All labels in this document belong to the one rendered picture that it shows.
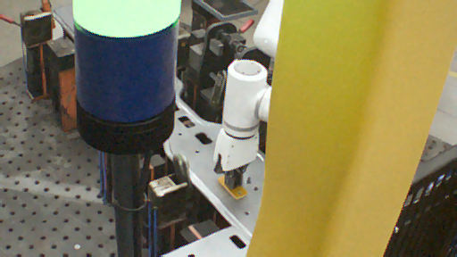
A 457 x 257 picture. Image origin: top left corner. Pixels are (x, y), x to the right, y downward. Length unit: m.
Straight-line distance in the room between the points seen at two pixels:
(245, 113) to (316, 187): 0.91
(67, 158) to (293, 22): 1.72
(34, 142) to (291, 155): 1.77
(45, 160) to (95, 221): 0.34
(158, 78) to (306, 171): 0.14
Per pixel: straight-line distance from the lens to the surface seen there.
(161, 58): 0.37
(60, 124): 2.21
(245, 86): 1.31
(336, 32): 0.39
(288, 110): 0.45
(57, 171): 2.05
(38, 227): 1.87
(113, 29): 0.35
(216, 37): 1.83
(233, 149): 1.42
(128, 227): 0.49
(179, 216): 1.55
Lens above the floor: 2.05
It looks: 37 degrees down
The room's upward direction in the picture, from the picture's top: 7 degrees clockwise
